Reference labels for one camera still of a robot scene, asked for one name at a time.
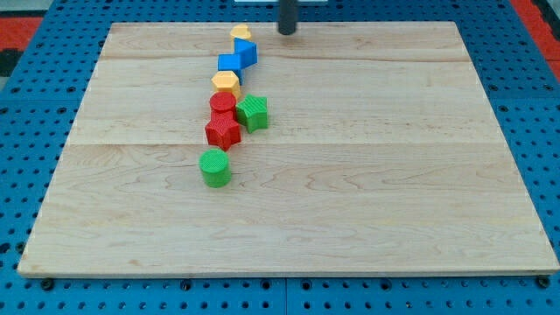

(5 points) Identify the yellow heart block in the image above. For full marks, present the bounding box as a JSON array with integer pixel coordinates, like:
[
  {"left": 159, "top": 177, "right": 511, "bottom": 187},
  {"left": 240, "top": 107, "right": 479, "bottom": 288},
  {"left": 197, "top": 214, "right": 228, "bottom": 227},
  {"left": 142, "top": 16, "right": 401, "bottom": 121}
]
[{"left": 229, "top": 24, "right": 252, "bottom": 46}]

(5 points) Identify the green star block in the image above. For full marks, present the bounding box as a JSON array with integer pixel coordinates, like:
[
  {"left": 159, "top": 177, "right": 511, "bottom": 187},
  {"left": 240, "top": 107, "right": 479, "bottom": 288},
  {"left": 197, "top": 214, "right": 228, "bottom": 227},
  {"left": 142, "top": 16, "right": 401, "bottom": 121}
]
[{"left": 235, "top": 94, "right": 269, "bottom": 133}]

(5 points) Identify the red star block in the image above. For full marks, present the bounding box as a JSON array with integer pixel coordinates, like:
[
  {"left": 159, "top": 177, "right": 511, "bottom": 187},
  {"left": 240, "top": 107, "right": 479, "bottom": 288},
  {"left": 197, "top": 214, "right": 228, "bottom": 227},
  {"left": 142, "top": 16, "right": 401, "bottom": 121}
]
[{"left": 205, "top": 111, "right": 242, "bottom": 151}]

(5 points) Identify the green cylinder block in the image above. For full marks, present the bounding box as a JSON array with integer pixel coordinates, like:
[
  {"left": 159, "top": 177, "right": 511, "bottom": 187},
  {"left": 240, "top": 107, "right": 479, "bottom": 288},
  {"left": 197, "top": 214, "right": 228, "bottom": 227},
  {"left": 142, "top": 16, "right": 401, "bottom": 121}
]
[{"left": 199, "top": 149, "right": 232, "bottom": 188}]

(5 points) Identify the red cylinder block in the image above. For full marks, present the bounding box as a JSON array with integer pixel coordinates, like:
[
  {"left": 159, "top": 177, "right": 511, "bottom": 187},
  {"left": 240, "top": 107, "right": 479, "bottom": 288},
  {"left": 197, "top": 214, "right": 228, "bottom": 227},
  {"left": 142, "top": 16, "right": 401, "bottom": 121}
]
[{"left": 209, "top": 92, "right": 237, "bottom": 114}]

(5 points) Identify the yellow hexagon block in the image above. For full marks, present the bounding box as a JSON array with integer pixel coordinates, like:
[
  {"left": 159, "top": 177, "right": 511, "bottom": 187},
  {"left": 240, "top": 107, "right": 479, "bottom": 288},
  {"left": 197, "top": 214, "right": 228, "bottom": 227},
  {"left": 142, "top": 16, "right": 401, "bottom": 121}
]
[{"left": 211, "top": 71, "right": 242, "bottom": 99}]

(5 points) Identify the light wooden board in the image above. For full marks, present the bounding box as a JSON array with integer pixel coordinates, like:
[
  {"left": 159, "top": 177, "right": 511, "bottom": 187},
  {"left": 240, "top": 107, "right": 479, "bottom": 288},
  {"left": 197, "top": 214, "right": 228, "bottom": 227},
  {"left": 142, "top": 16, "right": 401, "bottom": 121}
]
[{"left": 17, "top": 22, "right": 559, "bottom": 278}]

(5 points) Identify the blue cube block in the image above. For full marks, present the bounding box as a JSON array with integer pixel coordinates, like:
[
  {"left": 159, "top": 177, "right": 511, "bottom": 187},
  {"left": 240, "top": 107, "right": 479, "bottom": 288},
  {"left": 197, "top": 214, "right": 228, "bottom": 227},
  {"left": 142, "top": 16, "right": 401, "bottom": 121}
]
[{"left": 217, "top": 53, "right": 244, "bottom": 85}]

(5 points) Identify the blue triangle block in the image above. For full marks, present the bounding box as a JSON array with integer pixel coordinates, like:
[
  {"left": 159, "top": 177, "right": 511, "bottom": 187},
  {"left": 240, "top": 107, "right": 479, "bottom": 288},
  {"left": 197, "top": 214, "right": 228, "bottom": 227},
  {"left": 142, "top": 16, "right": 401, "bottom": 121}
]
[{"left": 234, "top": 38, "right": 258, "bottom": 68}]

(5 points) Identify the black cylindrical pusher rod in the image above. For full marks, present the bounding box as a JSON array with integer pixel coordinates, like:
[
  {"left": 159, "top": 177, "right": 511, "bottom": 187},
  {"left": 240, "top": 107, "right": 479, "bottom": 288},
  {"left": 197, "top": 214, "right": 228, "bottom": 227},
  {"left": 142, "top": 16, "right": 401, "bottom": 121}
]
[{"left": 277, "top": 0, "right": 298, "bottom": 36}]

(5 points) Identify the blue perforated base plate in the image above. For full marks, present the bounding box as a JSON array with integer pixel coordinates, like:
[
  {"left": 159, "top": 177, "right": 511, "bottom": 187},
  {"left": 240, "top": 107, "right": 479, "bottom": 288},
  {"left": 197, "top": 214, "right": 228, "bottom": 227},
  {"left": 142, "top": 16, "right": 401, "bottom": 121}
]
[{"left": 1, "top": 0, "right": 559, "bottom": 314}]

